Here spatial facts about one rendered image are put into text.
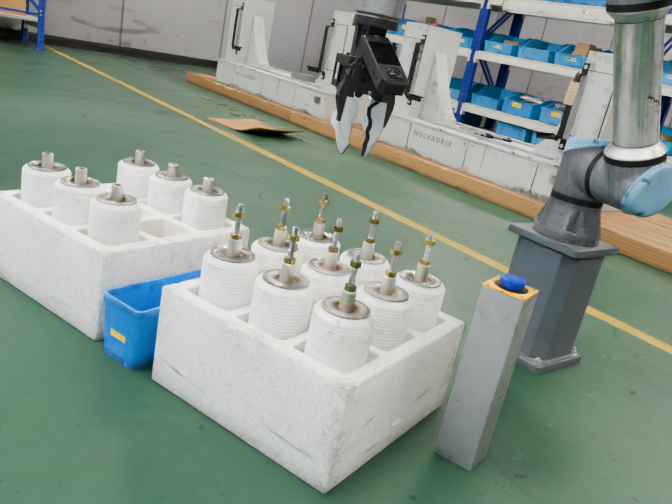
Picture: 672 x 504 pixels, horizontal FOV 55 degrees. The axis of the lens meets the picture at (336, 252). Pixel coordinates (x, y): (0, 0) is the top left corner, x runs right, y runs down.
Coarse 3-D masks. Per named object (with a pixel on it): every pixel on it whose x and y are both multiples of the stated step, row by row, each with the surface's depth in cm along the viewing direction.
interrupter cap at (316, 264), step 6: (318, 258) 113; (324, 258) 114; (312, 264) 110; (318, 264) 111; (342, 264) 113; (318, 270) 108; (324, 270) 108; (330, 270) 110; (336, 270) 111; (342, 270) 110; (348, 270) 111
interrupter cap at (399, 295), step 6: (372, 282) 107; (378, 282) 108; (366, 288) 104; (372, 288) 105; (378, 288) 106; (396, 288) 107; (372, 294) 102; (378, 294) 103; (396, 294) 105; (402, 294) 105; (408, 294) 105; (384, 300) 102; (390, 300) 102; (396, 300) 102; (402, 300) 102
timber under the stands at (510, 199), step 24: (192, 72) 580; (240, 96) 508; (288, 120) 459; (312, 120) 437; (360, 144) 401; (384, 144) 388; (408, 168) 370; (432, 168) 355; (480, 192) 331; (504, 192) 319; (528, 216) 309; (624, 216) 318; (624, 240) 273; (648, 240) 274; (648, 264) 266
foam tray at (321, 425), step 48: (192, 288) 110; (192, 336) 105; (240, 336) 98; (432, 336) 110; (192, 384) 107; (240, 384) 100; (288, 384) 94; (336, 384) 89; (384, 384) 97; (432, 384) 116; (240, 432) 102; (288, 432) 96; (336, 432) 90; (384, 432) 104; (336, 480) 95
